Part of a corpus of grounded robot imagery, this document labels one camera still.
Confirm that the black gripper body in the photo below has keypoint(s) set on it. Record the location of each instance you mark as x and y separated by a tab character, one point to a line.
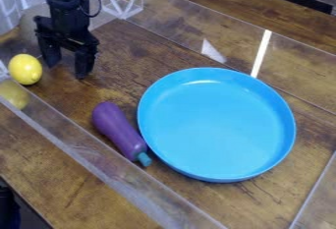
67	24

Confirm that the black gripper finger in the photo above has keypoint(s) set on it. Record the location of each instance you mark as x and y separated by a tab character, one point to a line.
84	61
50	51

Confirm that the yellow lemon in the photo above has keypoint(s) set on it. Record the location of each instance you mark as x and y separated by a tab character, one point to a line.
26	69

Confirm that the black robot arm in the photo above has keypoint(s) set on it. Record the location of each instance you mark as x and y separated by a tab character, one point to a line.
64	30

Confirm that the blue round tray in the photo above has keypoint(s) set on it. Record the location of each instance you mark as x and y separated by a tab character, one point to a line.
216	124

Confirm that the purple toy eggplant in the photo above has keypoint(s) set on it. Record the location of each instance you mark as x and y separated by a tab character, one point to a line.
110	121

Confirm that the clear acrylic enclosure wall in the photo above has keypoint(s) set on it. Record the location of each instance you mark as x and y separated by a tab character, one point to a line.
68	170

